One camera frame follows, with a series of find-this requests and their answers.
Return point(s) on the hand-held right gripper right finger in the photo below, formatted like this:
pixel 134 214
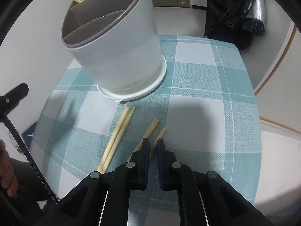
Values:
pixel 164 169

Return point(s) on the white utensil holder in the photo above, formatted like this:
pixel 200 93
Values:
pixel 122 51

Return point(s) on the white wood-trimmed cabinet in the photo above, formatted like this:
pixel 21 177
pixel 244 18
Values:
pixel 282 87

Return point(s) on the grey pants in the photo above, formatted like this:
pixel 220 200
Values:
pixel 23 188

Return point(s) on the person's left hand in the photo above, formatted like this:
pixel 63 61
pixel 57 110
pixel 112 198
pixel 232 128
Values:
pixel 8 174

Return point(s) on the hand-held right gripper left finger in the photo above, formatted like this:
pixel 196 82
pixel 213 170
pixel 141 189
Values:
pixel 141 169

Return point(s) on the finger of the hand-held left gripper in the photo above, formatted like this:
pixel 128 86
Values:
pixel 14 95

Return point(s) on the teal plaid tablecloth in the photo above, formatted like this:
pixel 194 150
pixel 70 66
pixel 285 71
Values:
pixel 199 87

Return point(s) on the silver folded umbrella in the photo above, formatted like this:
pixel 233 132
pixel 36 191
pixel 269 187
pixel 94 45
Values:
pixel 256 11

